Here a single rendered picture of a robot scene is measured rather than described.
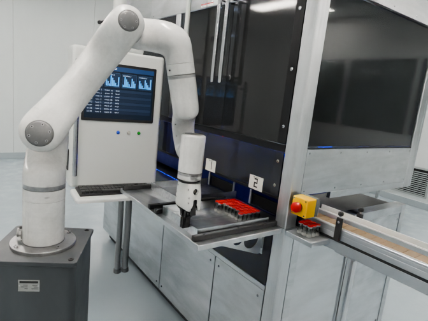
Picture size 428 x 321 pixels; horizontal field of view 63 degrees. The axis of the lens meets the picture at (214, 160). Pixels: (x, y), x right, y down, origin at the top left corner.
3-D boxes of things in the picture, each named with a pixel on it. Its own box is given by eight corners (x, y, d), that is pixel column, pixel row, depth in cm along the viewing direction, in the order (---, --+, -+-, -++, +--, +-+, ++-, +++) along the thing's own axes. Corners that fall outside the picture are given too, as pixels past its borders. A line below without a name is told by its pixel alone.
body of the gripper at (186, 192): (206, 180, 119) (203, 211, 121) (190, 173, 127) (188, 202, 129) (188, 181, 115) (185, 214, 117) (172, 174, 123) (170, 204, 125)
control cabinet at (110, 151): (146, 176, 229) (154, 53, 215) (156, 184, 213) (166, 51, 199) (62, 179, 203) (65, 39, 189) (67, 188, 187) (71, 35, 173)
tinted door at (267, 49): (221, 129, 171) (235, 2, 160) (287, 144, 138) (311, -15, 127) (221, 129, 171) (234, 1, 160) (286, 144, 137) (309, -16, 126)
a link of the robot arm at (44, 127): (53, 153, 111) (45, 164, 96) (17, 130, 106) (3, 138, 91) (149, 29, 112) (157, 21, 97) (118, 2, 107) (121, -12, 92)
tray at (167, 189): (206, 184, 195) (207, 178, 194) (235, 197, 175) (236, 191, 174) (150, 188, 175) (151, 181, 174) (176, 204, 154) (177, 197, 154)
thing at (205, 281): (194, 222, 376) (202, 141, 359) (376, 341, 214) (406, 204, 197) (102, 237, 316) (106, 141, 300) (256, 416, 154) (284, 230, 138)
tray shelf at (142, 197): (200, 185, 199) (201, 181, 199) (294, 230, 144) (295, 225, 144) (120, 192, 171) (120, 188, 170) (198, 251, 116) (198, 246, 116)
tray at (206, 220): (228, 205, 161) (228, 198, 161) (267, 225, 141) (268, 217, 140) (162, 213, 142) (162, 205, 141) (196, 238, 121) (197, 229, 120)
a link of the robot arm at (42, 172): (18, 192, 100) (18, 107, 95) (30, 175, 117) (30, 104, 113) (64, 192, 104) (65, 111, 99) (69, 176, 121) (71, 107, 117)
